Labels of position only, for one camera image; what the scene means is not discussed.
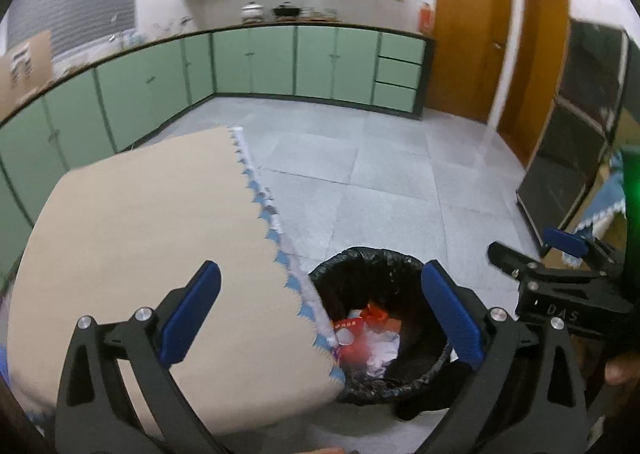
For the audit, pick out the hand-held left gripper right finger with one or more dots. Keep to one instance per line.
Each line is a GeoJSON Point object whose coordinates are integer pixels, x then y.
{"type": "Point", "coordinates": [452, 319]}

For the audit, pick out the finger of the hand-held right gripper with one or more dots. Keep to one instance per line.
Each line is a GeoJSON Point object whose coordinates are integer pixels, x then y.
{"type": "Point", "coordinates": [510, 260]}
{"type": "Point", "coordinates": [565, 241]}

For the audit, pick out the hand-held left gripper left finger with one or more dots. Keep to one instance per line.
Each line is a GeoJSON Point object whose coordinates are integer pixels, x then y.
{"type": "Point", "coordinates": [192, 319]}

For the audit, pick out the orange wrapper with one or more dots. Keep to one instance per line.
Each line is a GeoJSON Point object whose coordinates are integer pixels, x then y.
{"type": "Point", "coordinates": [376, 315]}

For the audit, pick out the white wrapper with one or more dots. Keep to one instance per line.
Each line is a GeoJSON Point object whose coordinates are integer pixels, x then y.
{"type": "Point", "coordinates": [382, 351]}

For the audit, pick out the red snack wrapper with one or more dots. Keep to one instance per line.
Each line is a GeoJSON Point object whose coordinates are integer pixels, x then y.
{"type": "Point", "coordinates": [350, 334]}

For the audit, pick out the trash bin with black bag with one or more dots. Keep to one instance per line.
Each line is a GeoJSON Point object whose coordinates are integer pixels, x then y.
{"type": "Point", "coordinates": [345, 274]}

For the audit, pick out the person's right hand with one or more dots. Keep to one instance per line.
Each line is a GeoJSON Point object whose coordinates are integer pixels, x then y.
{"type": "Point", "coordinates": [620, 370]}

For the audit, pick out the blue fringed cloth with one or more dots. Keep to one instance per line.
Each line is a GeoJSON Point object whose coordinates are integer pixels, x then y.
{"type": "Point", "coordinates": [607, 199]}

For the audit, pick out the green translucent object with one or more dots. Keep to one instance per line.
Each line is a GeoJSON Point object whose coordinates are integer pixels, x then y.
{"type": "Point", "coordinates": [631, 178]}

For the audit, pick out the black glass cabinet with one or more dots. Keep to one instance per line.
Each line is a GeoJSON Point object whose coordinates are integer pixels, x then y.
{"type": "Point", "coordinates": [575, 133]}

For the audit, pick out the beige tablecloth with blue fringe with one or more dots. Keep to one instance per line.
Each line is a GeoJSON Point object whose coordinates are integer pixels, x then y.
{"type": "Point", "coordinates": [150, 214]}

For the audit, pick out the wooden door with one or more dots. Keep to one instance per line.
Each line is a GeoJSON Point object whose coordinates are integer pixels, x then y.
{"type": "Point", "coordinates": [472, 33]}
{"type": "Point", "coordinates": [542, 58]}

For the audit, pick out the green base cabinet run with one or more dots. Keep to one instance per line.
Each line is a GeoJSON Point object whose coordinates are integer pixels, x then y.
{"type": "Point", "coordinates": [320, 58]}
{"type": "Point", "coordinates": [130, 88]}

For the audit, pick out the cardboard box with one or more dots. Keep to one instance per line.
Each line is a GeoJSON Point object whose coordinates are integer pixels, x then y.
{"type": "Point", "coordinates": [35, 63]}

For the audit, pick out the countertop dish rack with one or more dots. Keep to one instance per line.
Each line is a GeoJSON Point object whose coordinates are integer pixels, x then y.
{"type": "Point", "coordinates": [320, 13]}

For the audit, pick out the black pot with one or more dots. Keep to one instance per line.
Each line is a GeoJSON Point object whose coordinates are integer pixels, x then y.
{"type": "Point", "coordinates": [286, 10]}

